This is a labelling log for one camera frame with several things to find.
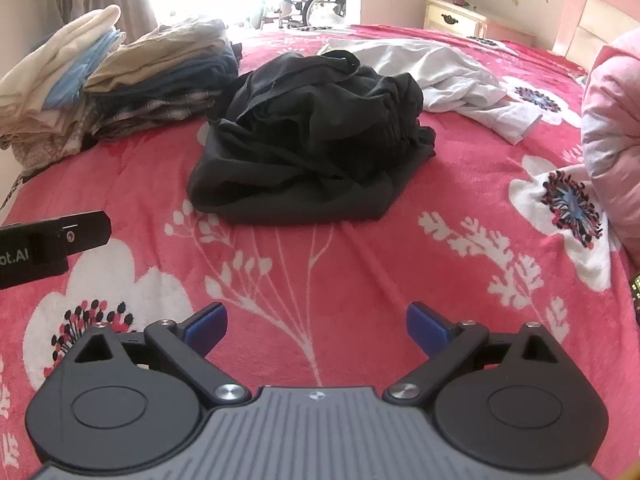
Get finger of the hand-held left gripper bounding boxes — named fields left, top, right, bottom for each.
left=0, top=210, right=112, bottom=291

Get pink headboard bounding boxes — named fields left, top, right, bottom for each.
left=552, top=0, right=640, bottom=73

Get light grey garment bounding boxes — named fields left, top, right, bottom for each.
left=320, top=37, right=543, bottom=146

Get pink pillow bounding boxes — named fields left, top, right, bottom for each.
left=580, top=30, right=640, bottom=261

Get black pants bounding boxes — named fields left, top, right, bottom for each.
left=186, top=50, right=437, bottom=226

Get stack of cream folded clothes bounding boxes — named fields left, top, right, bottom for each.
left=0, top=5, right=128, bottom=171

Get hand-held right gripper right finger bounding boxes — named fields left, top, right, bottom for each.
left=382, top=301, right=563, bottom=405

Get pink floral blanket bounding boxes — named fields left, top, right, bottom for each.
left=0, top=24, right=640, bottom=480

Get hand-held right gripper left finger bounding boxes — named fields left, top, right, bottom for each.
left=72, top=302, right=252, bottom=405

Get cream nightstand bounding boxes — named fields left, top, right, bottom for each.
left=421, top=0, right=536, bottom=46

